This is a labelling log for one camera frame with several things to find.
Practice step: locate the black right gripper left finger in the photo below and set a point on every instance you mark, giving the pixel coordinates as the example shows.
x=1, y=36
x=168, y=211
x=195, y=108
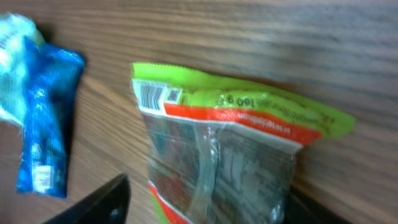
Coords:
x=108, y=204

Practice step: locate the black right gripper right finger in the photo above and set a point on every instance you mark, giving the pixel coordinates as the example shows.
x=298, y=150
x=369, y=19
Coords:
x=301, y=209

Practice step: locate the green snack packet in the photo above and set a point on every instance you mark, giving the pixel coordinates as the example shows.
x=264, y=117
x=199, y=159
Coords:
x=224, y=149

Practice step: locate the blue snack packet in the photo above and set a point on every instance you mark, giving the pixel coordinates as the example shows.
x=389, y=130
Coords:
x=49, y=91

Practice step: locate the teal packet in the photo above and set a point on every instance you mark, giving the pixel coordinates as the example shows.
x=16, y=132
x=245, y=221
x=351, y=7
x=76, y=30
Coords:
x=15, y=28

